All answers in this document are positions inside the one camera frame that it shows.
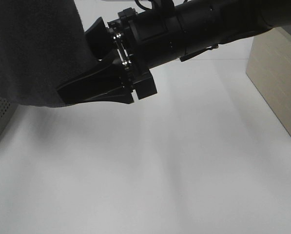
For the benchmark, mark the dark navy towel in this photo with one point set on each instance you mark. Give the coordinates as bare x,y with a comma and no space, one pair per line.
42,45

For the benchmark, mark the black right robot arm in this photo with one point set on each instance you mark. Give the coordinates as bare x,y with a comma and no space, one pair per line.
166,32

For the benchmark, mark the beige fabric storage box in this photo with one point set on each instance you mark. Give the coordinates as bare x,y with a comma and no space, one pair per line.
269,69

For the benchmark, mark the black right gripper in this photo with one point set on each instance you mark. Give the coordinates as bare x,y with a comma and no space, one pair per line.
119,73

